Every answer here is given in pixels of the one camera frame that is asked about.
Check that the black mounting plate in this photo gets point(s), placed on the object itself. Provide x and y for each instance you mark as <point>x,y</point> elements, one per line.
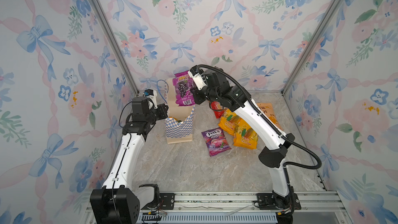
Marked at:
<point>268,201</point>
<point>164,201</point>

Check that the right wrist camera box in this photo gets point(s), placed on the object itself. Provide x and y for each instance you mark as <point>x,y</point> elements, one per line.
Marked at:
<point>198,79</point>

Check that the yellow mango candy bag middle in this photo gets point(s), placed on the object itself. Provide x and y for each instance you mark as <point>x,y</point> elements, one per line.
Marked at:
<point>228,122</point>

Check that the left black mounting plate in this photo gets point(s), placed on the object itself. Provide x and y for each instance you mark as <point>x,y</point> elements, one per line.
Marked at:
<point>164,201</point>

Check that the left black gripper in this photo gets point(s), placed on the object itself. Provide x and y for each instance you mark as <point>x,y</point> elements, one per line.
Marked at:
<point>163,111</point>

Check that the tan potato chips pouch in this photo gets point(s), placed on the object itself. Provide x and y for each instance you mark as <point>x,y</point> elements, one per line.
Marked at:
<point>267,109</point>

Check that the right aluminium corner post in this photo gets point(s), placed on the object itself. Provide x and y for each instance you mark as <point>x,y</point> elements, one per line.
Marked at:
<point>331,10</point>

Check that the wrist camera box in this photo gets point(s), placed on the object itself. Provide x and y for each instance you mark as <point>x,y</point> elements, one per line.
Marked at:
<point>151,95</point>
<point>198,79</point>

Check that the blue checkered paper bag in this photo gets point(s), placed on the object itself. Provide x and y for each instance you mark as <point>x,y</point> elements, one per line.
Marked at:
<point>179,123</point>

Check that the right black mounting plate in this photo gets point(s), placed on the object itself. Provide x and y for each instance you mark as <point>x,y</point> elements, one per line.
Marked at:
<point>268,201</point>

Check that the purple Fox's candy packet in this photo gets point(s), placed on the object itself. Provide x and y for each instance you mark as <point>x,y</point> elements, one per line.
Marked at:
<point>216,141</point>

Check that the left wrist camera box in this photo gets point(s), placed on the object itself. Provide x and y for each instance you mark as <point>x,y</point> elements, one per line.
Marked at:
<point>151,95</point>

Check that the yellow mango candy bag right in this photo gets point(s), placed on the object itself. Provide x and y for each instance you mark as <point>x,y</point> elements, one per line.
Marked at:
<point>245,136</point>

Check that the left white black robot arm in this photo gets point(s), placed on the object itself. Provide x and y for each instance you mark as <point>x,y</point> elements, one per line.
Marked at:
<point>115,202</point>

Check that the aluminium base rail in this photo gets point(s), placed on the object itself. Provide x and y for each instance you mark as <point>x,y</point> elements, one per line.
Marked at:
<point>211,207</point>

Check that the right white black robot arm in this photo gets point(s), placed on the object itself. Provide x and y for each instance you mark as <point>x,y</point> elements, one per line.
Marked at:
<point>239,101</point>

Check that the left aluminium corner post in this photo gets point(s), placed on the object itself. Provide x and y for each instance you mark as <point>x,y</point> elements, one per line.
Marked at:
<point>106,27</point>

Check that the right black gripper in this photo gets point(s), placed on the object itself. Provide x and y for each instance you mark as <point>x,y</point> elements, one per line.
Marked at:
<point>198,98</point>

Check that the aluminium corner post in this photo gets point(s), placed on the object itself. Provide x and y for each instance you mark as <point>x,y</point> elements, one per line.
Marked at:
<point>331,10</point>
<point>106,27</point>

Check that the purple grape candy bag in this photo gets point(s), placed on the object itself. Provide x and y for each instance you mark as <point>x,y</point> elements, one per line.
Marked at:
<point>183,84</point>

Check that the yellow mango candy bag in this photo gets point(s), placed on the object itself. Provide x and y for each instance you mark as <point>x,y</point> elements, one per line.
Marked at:
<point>245,136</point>
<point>228,122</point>

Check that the red fruit candy bag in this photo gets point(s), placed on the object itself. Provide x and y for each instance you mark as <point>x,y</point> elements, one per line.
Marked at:
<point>217,109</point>

